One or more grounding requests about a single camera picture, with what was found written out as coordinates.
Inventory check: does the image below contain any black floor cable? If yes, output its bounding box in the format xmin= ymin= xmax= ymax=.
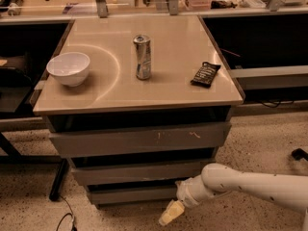
xmin=55 ymin=194 xmax=78 ymax=231

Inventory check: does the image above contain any grey drawer cabinet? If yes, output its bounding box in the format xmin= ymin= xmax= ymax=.
xmin=34 ymin=15 xmax=244 ymax=193

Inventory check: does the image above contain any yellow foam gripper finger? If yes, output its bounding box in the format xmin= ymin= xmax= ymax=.
xmin=159 ymin=200 xmax=185 ymax=226

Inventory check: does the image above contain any black snack bar wrapper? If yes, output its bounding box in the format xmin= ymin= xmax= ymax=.
xmin=191 ymin=62 xmax=220 ymax=88

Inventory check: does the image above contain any white ceramic bowl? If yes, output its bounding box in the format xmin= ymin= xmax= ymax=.
xmin=46 ymin=52 xmax=90 ymax=87

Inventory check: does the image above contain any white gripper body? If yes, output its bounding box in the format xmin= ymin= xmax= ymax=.
xmin=176 ymin=175 xmax=214 ymax=208

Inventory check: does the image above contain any grey bottom drawer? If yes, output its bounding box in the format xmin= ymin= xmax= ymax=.
xmin=87 ymin=185 xmax=177 ymax=205

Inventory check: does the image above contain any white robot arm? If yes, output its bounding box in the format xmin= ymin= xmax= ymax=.
xmin=159 ymin=163 xmax=308 ymax=231

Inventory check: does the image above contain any grey drawer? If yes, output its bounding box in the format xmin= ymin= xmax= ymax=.
xmin=87 ymin=185 xmax=177 ymax=205
xmin=71 ymin=159 xmax=214 ymax=186
xmin=50 ymin=122 xmax=231 ymax=158

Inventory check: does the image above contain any black table leg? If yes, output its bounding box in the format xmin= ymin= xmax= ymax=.
xmin=49 ymin=159 xmax=68 ymax=201

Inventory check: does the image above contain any grey top drawer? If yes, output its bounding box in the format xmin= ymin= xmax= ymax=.
xmin=50 ymin=122 xmax=231 ymax=158

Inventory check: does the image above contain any silver drink can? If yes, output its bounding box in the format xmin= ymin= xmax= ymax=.
xmin=133 ymin=35 xmax=151 ymax=80

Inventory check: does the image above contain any grey middle drawer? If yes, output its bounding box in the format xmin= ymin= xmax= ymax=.
xmin=71 ymin=159 xmax=214 ymax=186

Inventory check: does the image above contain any black chair base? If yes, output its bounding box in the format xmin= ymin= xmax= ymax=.
xmin=292 ymin=148 xmax=308 ymax=161

